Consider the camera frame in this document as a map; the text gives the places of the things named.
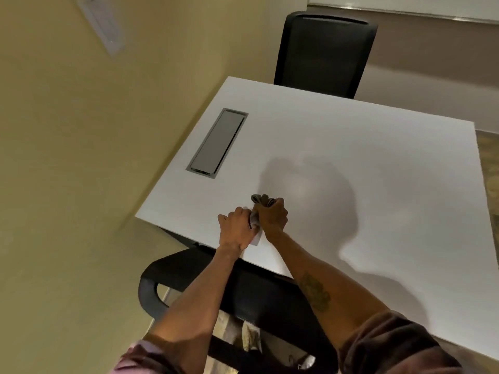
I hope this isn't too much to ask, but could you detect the person's right hand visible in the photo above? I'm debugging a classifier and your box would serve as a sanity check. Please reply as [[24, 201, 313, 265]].
[[253, 197, 289, 243]]

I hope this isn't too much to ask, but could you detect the person's left hand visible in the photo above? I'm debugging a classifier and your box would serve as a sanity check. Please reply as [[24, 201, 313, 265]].
[[217, 206, 256, 262]]

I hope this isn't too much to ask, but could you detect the grey cloth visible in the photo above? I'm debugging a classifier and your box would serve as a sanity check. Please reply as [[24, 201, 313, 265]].
[[249, 193, 276, 230]]

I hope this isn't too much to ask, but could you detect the white card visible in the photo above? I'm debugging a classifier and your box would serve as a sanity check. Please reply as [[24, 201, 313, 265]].
[[242, 206, 262, 246]]

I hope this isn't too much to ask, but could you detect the person's left forearm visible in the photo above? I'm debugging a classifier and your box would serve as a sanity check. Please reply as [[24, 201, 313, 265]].
[[143, 245, 245, 374]]

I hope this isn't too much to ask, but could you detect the person's right forearm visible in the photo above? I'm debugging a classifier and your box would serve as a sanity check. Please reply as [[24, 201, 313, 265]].
[[264, 229, 407, 352]]

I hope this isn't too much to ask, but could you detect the black office chair with armrest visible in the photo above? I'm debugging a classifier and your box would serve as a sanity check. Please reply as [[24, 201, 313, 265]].
[[138, 245, 340, 374]]

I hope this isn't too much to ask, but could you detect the black mesh-back office chair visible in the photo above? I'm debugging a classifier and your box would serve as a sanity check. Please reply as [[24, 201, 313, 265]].
[[273, 11, 379, 100]]

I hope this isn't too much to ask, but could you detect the pink sleeve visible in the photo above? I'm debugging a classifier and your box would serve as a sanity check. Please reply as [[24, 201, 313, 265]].
[[112, 339, 174, 374]]

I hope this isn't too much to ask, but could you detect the maroon sleeve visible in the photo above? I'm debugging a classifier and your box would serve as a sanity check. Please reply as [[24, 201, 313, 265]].
[[338, 311, 465, 374]]

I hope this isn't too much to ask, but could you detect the grey table cable hatch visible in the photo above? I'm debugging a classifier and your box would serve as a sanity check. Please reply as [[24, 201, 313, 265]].
[[186, 108, 249, 180]]

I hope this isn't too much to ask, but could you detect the white board with metal frame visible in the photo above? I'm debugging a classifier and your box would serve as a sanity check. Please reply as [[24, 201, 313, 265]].
[[307, 0, 499, 25]]

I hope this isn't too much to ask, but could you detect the white wall plate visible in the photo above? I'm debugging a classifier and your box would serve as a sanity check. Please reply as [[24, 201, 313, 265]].
[[76, 0, 126, 57]]

